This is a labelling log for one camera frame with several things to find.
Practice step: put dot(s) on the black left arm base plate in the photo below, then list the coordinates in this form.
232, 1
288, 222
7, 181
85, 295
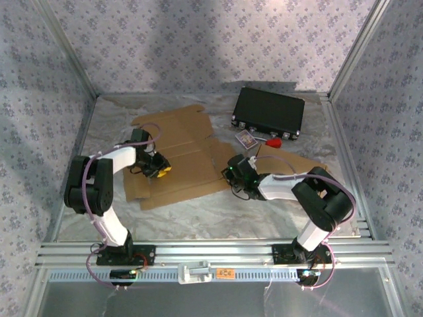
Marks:
147, 252

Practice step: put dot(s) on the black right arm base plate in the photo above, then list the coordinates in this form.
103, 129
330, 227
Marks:
281, 254

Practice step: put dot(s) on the purple playing card deck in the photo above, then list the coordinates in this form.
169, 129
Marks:
246, 139

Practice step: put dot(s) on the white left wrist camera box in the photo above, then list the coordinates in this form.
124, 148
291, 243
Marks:
151, 150

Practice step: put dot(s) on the black ribbed metal-cornered case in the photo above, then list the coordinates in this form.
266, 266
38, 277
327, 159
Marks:
267, 109

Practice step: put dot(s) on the aluminium corner post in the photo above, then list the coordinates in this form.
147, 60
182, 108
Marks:
72, 54
357, 49

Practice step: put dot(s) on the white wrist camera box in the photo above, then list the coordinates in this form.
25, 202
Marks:
151, 150
253, 160

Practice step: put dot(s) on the aluminium grooved mounting rail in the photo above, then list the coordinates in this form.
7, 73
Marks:
215, 251

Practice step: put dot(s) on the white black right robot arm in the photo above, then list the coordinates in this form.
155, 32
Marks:
277, 190

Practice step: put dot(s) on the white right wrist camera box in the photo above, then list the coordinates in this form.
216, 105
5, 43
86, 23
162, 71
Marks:
253, 160

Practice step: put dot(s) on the orange label sticker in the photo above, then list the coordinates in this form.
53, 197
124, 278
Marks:
225, 273

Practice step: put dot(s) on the white plastic clamp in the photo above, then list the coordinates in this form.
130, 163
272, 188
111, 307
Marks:
195, 272

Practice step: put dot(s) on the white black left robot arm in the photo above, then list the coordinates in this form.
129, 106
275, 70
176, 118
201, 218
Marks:
124, 156

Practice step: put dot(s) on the red wooden block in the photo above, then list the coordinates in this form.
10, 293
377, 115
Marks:
273, 143

